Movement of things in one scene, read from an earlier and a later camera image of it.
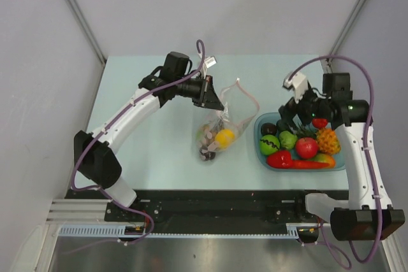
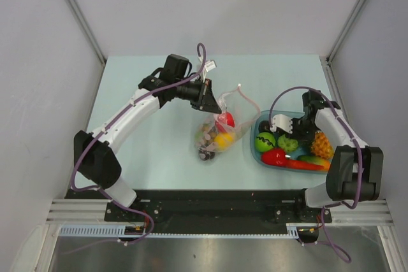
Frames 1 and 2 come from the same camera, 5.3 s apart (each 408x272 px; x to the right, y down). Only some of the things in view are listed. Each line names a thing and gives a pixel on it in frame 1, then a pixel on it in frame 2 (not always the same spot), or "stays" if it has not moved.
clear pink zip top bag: (221, 131) stays
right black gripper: (290, 110) to (294, 135)
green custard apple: (287, 140) stays
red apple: (306, 148) to (226, 118)
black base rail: (172, 208) stays
